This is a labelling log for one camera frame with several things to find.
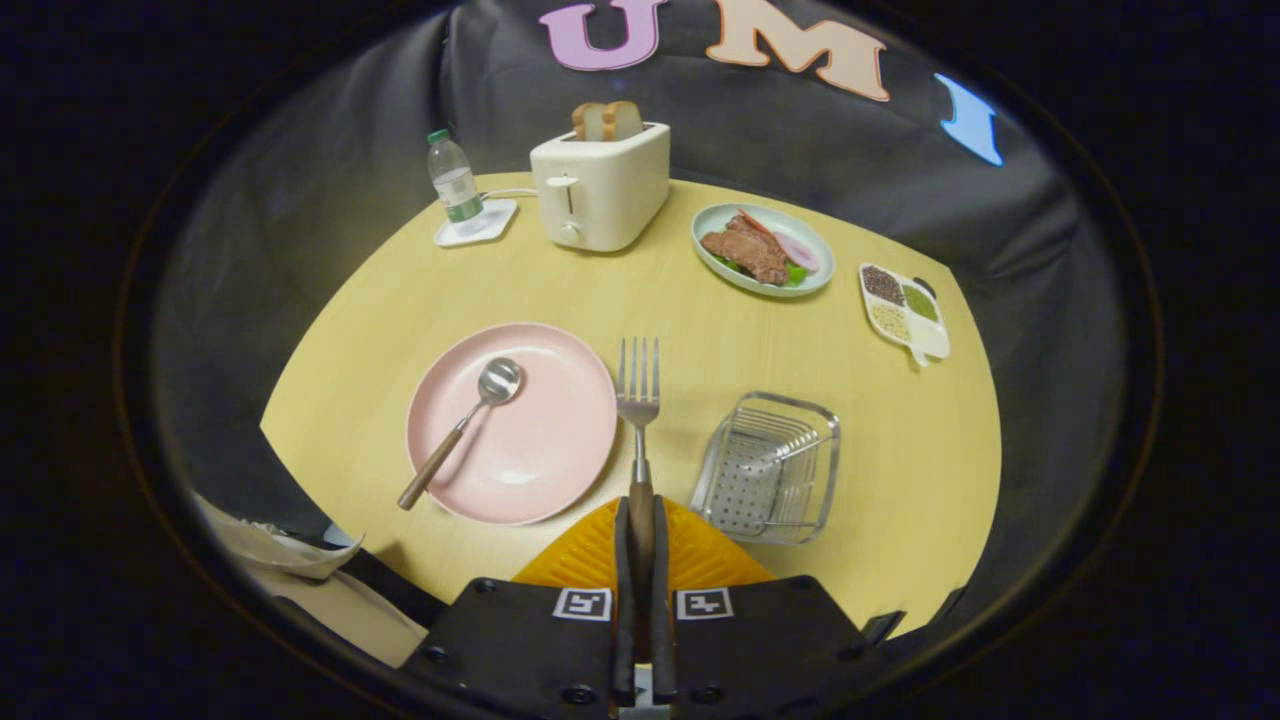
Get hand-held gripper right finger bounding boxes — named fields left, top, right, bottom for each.
left=650, top=497, right=906, bottom=720

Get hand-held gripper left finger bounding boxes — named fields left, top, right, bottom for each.
left=400, top=497, right=637, bottom=720

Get wooden-handled metal fork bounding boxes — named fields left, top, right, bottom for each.
left=616, top=337, right=662, bottom=661

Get clear container with drain insert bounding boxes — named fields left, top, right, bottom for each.
left=690, top=391, right=842, bottom=546

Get pink round plate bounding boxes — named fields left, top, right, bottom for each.
left=406, top=322, right=619, bottom=527

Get white divided grain dish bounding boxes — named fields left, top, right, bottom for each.
left=859, top=263, right=951, bottom=368

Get green lettuce leaf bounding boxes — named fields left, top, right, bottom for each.
left=712, top=255, right=809, bottom=289

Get pale green food plate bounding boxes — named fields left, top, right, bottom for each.
left=691, top=203, right=836, bottom=299

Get pink ham slice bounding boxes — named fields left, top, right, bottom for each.
left=772, top=232, right=821, bottom=273

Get brown meat slices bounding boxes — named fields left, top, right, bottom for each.
left=700, top=210, right=793, bottom=286

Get white square coaster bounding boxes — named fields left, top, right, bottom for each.
left=434, top=198, right=519, bottom=249

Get white toaster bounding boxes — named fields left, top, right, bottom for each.
left=529, top=122, right=672, bottom=253

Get clear plastic water bottle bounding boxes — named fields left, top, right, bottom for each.
left=427, top=128, right=486, bottom=236

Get wooden-handled metal spoon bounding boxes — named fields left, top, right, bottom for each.
left=398, top=357, right=524, bottom=512

